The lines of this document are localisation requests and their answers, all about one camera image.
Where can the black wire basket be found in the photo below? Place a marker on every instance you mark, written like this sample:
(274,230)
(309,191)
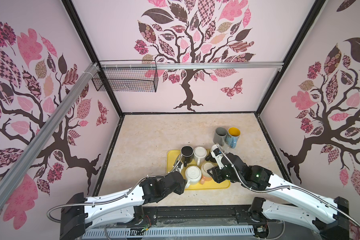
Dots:
(127,76)

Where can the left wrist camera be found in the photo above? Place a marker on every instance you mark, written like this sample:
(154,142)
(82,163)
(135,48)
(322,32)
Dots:
(179,167)

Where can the aluminium rail back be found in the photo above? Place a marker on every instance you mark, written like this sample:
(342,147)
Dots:
(193,66)

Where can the white ribbed mug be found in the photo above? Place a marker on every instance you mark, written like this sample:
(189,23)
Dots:
(193,175)

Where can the yellow plastic tray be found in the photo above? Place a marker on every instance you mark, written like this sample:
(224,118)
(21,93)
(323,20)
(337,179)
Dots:
(211,185)

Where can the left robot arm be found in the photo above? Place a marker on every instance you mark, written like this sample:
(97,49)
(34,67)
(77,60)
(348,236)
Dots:
(75,228)

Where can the blue butterfly mug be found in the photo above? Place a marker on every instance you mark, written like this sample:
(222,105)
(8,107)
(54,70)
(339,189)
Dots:
(232,137)

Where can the grey mug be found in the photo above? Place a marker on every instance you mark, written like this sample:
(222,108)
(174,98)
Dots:
(220,136)

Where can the orange speckled mug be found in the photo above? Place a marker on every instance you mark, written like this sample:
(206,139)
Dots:
(205,169)

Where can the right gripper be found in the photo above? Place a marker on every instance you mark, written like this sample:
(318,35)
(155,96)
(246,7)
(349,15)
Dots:
(215,172)

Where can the aluminium rail left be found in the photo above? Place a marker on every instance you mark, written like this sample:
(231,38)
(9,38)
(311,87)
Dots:
(16,173)

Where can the aluminium rail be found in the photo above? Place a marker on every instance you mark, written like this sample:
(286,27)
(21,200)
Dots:
(193,66)
(16,173)

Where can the black base frame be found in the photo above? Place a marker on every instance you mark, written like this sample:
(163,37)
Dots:
(260,211)

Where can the white slotted cable duct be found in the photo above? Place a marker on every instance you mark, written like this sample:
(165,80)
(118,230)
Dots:
(168,232)

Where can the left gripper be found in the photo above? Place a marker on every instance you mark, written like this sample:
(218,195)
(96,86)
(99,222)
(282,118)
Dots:
(180,190)

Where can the black and white mug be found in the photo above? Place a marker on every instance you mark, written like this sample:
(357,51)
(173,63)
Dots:
(212,156)

